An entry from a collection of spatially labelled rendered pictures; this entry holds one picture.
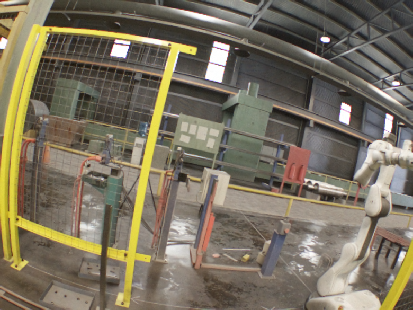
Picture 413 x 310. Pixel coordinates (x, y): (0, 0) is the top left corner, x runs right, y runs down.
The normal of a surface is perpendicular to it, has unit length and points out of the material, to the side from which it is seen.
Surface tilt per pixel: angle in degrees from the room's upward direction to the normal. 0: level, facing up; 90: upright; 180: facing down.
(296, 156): 90
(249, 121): 90
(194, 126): 90
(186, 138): 90
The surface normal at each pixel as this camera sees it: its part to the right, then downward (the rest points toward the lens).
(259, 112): 0.13, 0.08
